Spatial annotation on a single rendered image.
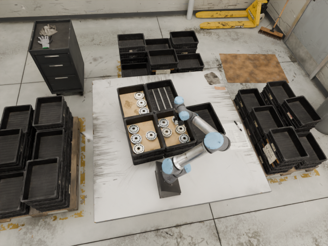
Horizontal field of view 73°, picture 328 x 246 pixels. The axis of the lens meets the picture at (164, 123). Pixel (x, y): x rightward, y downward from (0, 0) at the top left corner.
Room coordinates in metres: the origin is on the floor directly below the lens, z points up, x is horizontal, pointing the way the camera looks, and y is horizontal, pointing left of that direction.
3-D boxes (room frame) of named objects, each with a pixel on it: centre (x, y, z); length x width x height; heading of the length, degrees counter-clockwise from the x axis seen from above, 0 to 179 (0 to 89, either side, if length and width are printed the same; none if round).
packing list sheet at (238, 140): (1.27, -0.78, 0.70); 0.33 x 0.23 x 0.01; 16
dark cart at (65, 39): (2.30, 1.53, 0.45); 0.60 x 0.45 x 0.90; 16
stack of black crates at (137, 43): (2.78, 0.62, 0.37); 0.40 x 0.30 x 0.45; 106
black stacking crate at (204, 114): (1.26, -0.38, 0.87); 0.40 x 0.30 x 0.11; 22
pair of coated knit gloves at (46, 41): (2.17, 1.57, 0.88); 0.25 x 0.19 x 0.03; 16
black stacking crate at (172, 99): (1.51, 0.04, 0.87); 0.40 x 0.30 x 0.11; 22
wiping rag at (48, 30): (2.40, 1.61, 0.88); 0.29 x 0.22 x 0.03; 16
